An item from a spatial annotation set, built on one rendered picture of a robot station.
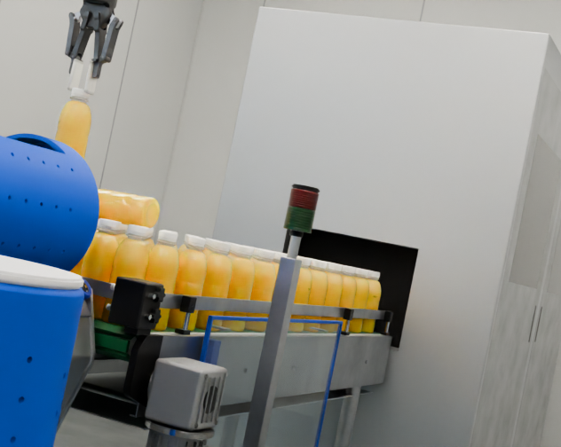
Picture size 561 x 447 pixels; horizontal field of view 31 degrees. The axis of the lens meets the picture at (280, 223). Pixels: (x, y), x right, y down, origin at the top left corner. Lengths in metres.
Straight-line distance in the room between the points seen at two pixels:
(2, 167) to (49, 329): 0.64
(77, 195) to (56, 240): 0.09
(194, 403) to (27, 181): 0.53
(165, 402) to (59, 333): 0.87
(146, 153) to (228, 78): 0.77
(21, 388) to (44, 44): 4.99
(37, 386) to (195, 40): 6.17
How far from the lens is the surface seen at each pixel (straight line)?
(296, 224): 2.15
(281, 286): 2.17
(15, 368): 1.08
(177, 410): 1.96
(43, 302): 1.08
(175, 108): 7.06
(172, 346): 2.07
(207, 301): 2.20
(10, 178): 1.71
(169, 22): 6.93
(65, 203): 1.82
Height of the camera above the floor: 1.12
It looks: 1 degrees up
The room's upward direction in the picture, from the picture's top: 11 degrees clockwise
